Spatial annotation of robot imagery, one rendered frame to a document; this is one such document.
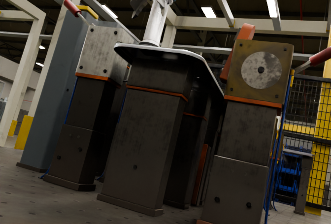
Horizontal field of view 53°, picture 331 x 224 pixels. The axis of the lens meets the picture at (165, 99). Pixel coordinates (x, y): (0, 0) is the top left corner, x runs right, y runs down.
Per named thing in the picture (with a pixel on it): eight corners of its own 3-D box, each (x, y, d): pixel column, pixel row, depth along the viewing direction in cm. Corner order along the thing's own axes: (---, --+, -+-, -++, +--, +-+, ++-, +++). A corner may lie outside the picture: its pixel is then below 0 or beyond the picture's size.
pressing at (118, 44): (215, 57, 57) (217, 48, 57) (101, 44, 65) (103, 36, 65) (256, 146, 184) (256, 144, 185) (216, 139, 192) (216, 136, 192)
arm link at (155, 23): (128, 71, 173) (153, -19, 186) (156, 78, 173) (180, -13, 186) (127, 63, 161) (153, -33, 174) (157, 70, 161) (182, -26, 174)
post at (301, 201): (304, 215, 163) (314, 157, 168) (293, 212, 164) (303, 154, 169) (303, 215, 167) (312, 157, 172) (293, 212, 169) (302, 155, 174)
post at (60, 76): (39, 172, 83) (87, 11, 91) (15, 165, 86) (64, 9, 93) (57, 174, 90) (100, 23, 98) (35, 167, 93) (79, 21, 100)
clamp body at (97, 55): (77, 193, 68) (122, 27, 74) (30, 178, 72) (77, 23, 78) (94, 192, 75) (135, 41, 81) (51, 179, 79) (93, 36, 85)
